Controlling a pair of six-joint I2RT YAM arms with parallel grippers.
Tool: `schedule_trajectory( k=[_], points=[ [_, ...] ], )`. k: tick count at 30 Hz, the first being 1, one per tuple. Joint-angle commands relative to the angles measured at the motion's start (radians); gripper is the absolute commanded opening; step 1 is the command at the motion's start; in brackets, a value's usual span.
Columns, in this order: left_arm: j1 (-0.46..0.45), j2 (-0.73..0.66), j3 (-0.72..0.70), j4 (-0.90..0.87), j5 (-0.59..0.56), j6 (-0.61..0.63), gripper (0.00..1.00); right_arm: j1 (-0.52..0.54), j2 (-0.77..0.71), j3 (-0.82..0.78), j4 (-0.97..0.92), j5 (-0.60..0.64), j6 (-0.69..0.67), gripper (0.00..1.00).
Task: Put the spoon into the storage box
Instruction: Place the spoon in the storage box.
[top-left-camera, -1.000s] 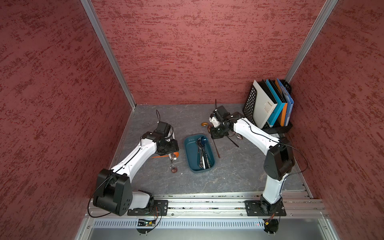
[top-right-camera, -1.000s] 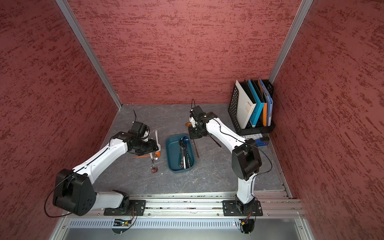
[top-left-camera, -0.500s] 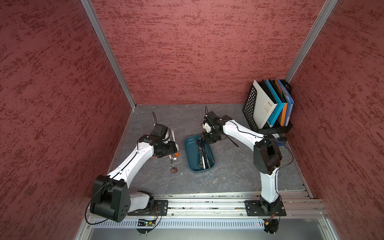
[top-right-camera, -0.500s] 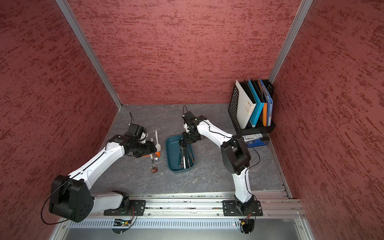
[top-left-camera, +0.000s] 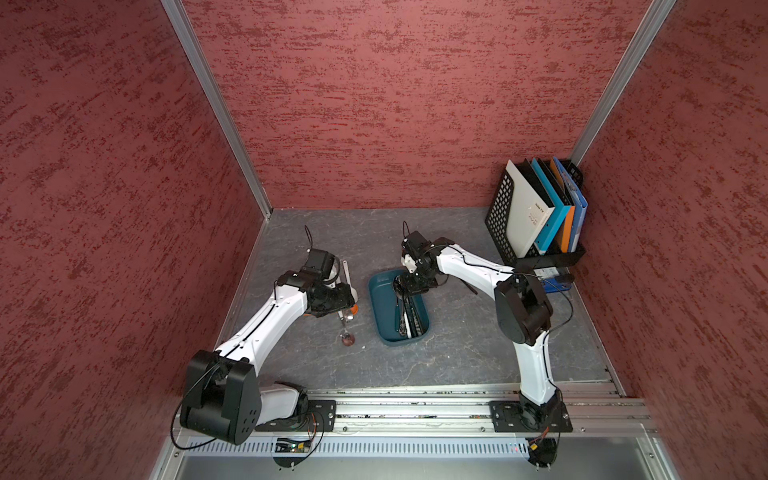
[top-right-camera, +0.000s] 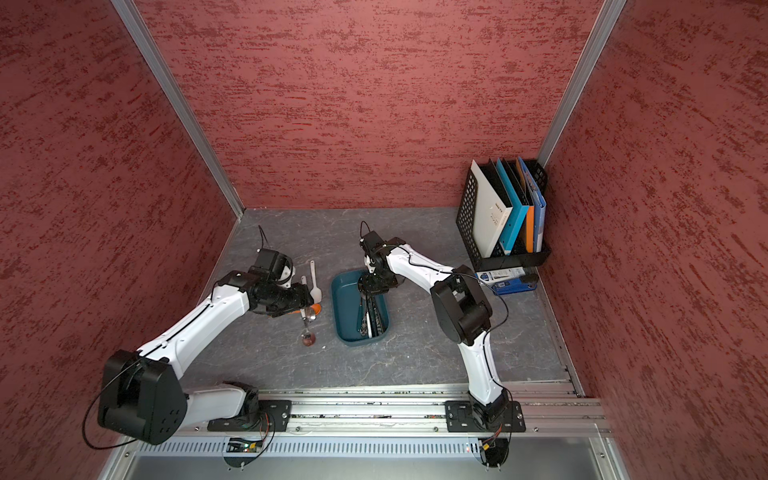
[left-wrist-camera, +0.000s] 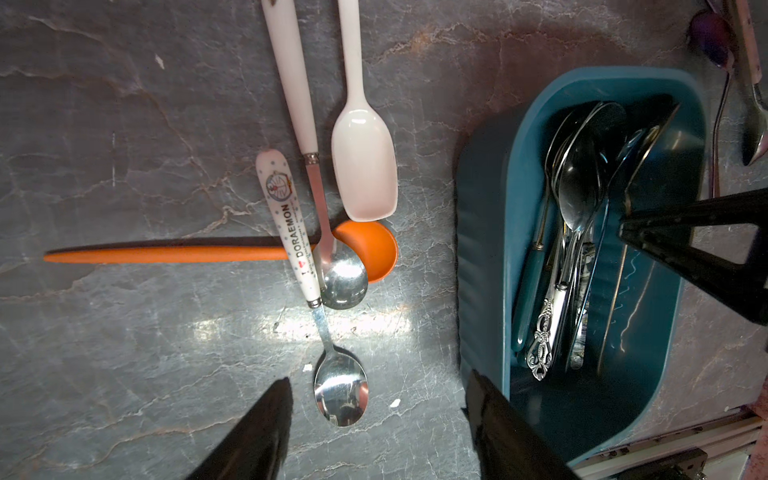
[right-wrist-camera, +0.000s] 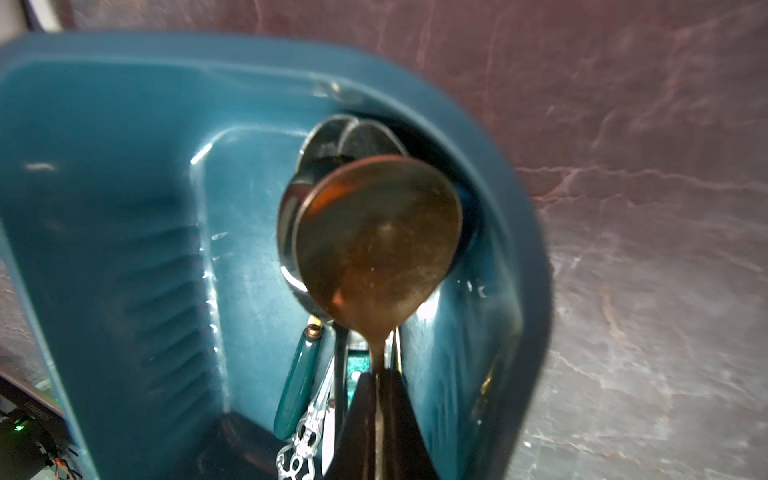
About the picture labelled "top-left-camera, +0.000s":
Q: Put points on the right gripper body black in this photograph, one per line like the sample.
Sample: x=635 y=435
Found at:
x=421 y=280

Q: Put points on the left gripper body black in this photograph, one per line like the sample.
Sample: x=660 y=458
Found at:
x=332 y=299

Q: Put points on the silver spoon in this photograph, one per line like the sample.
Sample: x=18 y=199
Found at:
x=399 y=304

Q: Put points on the teal plastic storage box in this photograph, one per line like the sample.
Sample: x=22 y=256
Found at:
x=386 y=309

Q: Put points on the white handled spoon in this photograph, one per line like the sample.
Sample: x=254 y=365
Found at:
x=405 y=326

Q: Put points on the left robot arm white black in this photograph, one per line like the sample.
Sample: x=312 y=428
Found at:
x=222 y=397

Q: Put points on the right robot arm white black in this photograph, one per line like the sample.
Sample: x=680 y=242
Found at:
x=523 y=310

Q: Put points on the white plastic spoon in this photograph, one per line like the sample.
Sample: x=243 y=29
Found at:
x=348 y=279

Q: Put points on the copper bowl spoon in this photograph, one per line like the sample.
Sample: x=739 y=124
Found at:
x=346 y=336

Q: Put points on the black mesh file rack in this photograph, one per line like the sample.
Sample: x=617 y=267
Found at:
x=496 y=222

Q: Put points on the white folder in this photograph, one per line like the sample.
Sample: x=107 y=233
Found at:
x=528 y=212

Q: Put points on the teal folder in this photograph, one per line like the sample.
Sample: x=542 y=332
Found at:
x=558 y=201

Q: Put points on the orange folder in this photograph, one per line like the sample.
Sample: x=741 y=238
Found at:
x=563 y=236

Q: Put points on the blue folder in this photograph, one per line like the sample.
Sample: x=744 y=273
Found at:
x=577 y=200

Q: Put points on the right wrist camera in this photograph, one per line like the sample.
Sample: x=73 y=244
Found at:
x=414 y=252

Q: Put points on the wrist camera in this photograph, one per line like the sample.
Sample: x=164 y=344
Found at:
x=414 y=252
x=323 y=264

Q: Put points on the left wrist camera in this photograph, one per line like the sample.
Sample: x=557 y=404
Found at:
x=323 y=264

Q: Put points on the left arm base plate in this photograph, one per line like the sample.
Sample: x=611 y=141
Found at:
x=311 y=416

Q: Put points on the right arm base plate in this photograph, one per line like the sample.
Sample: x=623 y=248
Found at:
x=531 y=417

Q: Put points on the perforated cable tray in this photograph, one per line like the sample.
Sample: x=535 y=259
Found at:
x=375 y=447

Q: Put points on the aluminium front rail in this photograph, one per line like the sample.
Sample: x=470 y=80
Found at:
x=586 y=410

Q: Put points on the left corner aluminium post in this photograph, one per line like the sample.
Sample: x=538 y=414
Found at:
x=184 y=31

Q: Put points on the corner aluminium post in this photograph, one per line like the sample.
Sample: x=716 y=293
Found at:
x=184 y=31
x=647 y=30

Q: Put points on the right corner aluminium post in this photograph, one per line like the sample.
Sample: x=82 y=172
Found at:
x=647 y=30

